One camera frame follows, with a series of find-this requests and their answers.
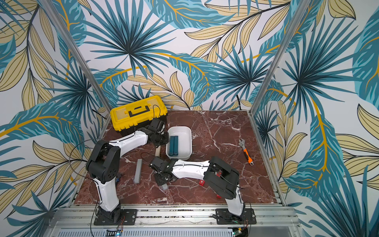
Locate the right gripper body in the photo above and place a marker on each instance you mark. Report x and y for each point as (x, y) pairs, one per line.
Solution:
(161, 176)

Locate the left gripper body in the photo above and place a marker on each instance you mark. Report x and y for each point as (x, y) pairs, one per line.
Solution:
(161, 138)

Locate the teal block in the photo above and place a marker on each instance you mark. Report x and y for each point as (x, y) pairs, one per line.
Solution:
(171, 146)
(176, 143)

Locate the white rectangular tray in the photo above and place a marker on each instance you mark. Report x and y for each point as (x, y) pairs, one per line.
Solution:
(184, 142)

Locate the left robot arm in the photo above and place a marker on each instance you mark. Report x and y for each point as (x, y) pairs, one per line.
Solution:
(103, 164)

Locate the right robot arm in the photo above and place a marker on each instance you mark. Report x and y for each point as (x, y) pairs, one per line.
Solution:
(220, 177)

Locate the beige wooden block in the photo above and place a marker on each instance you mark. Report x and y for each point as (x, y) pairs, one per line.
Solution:
(158, 151)

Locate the yellow black toolbox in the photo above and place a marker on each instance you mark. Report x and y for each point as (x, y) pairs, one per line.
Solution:
(135, 113)

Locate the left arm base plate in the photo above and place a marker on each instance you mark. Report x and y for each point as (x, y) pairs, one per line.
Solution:
(125, 217)

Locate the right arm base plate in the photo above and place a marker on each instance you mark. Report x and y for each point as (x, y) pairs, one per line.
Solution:
(224, 217)

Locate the left aluminium frame post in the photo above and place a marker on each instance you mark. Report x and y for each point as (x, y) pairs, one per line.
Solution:
(53, 14)

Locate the aluminium frame post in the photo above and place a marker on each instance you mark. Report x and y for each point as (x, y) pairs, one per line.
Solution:
(281, 50)
(53, 14)

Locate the orange handled adjustable wrench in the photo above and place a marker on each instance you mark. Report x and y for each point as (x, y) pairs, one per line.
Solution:
(242, 145)

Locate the aluminium front rail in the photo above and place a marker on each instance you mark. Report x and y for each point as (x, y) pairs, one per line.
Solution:
(192, 220)

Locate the right aluminium frame post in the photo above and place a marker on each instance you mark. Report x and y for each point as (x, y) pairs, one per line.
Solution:
(281, 50)

